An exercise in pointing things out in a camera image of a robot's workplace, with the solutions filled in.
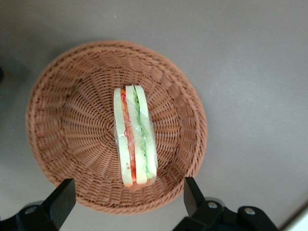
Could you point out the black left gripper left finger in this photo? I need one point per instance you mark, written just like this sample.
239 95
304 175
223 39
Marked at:
57 204

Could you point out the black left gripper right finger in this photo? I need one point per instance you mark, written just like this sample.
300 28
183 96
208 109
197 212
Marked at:
193 202

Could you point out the triangle sandwich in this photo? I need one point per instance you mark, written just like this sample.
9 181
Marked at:
134 137

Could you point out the empty brown wicker basket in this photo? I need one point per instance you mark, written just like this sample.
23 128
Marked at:
72 125

